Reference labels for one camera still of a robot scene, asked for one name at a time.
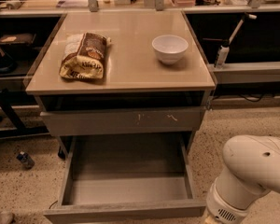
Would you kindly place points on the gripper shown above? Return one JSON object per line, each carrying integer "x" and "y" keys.
{"x": 222, "y": 208}

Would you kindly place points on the grey drawer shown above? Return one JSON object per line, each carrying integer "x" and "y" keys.
{"x": 126, "y": 176}
{"x": 112, "y": 121}

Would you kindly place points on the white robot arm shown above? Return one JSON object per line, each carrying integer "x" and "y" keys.
{"x": 251, "y": 170}

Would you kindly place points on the grey top drawer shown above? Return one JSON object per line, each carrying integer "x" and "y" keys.
{"x": 112, "y": 121}

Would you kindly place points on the grey drawer cabinet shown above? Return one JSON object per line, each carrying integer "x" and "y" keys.
{"x": 133, "y": 76}

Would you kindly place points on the white bowl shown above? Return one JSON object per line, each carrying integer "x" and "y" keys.
{"x": 169, "y": 49}

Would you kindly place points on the small blue can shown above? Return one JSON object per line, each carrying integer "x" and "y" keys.
{"x": 25, "y": 159}

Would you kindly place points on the brown yellow chip bag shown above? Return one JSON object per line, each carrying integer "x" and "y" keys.
{"x": 84, "y": 56}

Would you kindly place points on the white shoe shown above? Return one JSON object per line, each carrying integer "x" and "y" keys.
{"x": 6, "y": 217}

